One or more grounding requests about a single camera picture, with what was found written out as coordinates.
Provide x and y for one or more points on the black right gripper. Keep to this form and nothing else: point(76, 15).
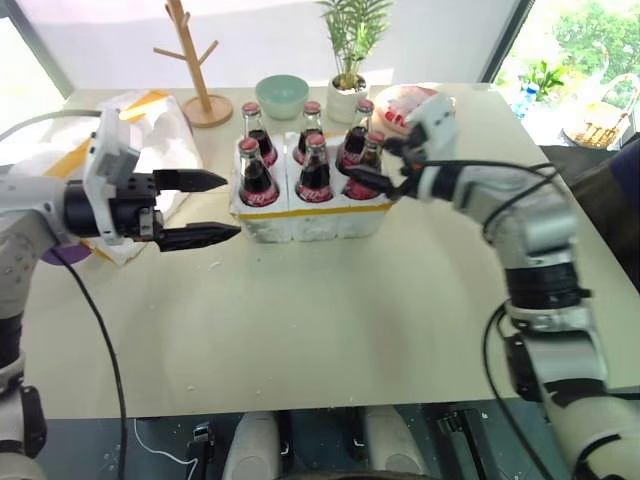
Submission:
point(414, 160)

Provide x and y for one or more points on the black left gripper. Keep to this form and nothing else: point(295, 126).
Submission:
point(134, 187)

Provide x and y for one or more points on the glass cola bottle red cap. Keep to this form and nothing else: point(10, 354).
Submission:
point(256, 185)
point(311, 122)
point(261, 142)
point(314, 180)
point(371, 157)
point(356, 142)

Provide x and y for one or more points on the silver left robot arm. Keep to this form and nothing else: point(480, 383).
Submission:
point(20, 210)

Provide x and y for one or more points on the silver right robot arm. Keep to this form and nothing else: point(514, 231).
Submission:
point(540, 235)

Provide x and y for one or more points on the white foam crate yellow tape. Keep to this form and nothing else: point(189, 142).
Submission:
point(310, 225)

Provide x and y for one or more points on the pink and red snack bag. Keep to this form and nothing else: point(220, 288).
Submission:
point(395, 102)

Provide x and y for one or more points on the green plant in white pot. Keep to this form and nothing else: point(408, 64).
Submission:
point(347, 97)

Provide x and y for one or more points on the pale green ceramic bowl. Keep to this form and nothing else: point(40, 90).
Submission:
point(281, 95)

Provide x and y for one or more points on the wooden mug tree stand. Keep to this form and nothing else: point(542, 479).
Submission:
point(199, 80)

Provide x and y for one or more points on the purple round disc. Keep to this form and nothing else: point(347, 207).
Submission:
point(67, 256)

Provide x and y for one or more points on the blue water bottle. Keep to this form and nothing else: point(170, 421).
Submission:
point(527, 100)

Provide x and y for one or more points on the white rounded leg shell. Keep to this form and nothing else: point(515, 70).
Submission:
point(250, 447)
point(392, 445)

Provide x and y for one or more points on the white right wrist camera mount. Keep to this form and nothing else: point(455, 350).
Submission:
point(436, 122)

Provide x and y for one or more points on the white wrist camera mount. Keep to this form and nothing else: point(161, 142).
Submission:
point(107, 150)
point(436, 122)

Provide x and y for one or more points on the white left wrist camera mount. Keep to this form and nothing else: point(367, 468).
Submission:
point(107, 150)

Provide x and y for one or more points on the black metal bracket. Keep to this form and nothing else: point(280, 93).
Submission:
point(465, 440)
point(200, 450)

